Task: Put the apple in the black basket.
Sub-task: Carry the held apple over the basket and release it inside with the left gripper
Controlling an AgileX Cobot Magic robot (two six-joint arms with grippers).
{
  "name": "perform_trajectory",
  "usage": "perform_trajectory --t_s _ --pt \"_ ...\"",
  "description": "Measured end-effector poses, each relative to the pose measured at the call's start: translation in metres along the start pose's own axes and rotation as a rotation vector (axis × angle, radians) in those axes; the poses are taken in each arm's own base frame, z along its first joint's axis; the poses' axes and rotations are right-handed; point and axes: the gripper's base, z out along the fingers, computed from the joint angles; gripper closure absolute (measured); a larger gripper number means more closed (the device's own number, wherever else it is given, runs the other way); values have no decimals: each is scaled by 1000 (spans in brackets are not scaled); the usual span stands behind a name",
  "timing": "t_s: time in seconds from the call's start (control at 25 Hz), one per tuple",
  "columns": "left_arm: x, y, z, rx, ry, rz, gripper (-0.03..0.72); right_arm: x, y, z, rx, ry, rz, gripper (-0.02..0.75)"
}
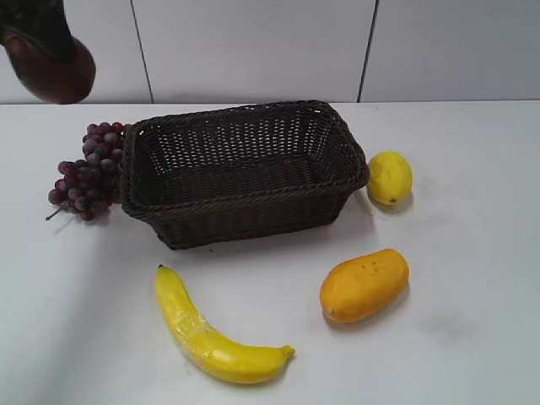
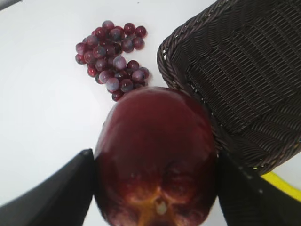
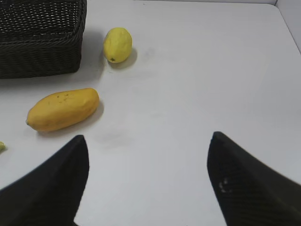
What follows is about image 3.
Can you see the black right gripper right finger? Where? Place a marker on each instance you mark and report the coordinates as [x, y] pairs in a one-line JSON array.
[[249, 192]]

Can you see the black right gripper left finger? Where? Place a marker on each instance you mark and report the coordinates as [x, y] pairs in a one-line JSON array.
[[50, 194]]

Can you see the black woven basket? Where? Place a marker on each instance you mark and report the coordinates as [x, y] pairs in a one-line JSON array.
[[40, 37]]

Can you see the yellow banana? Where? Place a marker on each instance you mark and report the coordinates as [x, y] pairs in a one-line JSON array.
[[2, 147]]

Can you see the orange mango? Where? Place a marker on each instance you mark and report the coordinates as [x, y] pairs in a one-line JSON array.
[[63, 109]]

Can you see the yellow lemon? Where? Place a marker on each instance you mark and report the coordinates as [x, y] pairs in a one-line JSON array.
[[117, 45]]

